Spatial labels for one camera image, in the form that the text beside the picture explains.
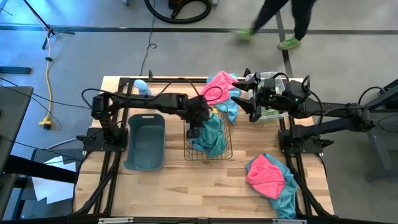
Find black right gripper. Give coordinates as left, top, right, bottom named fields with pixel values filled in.
left=229, top=71, right=289, bottom=123

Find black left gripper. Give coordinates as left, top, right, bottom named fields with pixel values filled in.
left=185, top=95, right=215, bottom=139

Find blue microfiber towel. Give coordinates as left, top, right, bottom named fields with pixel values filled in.
left=206, top=73, right=243, bottom=126

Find green smooth microfiber towel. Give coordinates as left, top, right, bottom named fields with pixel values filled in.
left=259, top=107, right=281, bottom=118

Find clear plastic container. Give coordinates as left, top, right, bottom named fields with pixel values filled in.
left=244, top=71, right=289, bottom=124

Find blue-grey plastic bin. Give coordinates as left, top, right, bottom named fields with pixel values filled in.
left=123, top=113, right=167, bottom=172

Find pale blue bottle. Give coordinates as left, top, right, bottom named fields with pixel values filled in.
left=133, top=79, right=153, bottom=96

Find person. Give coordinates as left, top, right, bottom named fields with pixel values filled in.
left=232, top=0, right=318, bottom=52

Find grey metal stand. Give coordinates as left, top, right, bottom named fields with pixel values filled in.
left=364, top=78, right=398, bottom=183

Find white paper sheets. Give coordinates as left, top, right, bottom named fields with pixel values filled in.
left=30, top=155, right=78, bottom=205

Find black tripod light stand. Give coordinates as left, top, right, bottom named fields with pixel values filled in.
left=23, top=0, right=76, bottom=50

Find black desk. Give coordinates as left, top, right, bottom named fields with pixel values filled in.
left=0, top=85, right=34, bottom=218

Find black floor stand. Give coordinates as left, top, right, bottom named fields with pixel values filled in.
left=0, top=66, right=32, bottom=75

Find metal wire basket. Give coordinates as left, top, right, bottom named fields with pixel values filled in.
left=183, top=103, right=233, bottom=161

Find black aluminium table frame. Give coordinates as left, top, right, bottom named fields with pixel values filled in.
left=70, top=76, right=336, bottom=224

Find black hose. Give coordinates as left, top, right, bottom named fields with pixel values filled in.
left=143, top=0, right=213, bottom=25

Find thin black floor cable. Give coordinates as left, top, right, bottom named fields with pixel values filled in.
left=139, top=0, right=159, bottom=78

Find yellow extension cable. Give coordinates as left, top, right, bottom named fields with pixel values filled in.
left=37, top=17, right=54, bottom=131

